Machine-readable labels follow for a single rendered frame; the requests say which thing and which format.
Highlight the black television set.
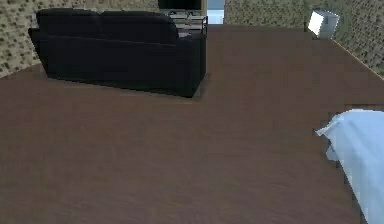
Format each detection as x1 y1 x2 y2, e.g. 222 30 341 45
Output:
157 0 203 11

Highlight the black glass television stand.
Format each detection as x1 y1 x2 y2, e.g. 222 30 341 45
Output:
159 9 209 39

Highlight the black sofa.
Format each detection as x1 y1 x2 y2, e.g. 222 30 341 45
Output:
27 7 207 99

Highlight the white box bin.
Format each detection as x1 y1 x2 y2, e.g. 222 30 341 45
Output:
306 9 341 40

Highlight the pale blue bed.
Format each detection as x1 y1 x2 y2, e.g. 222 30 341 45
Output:
315 108 384 224

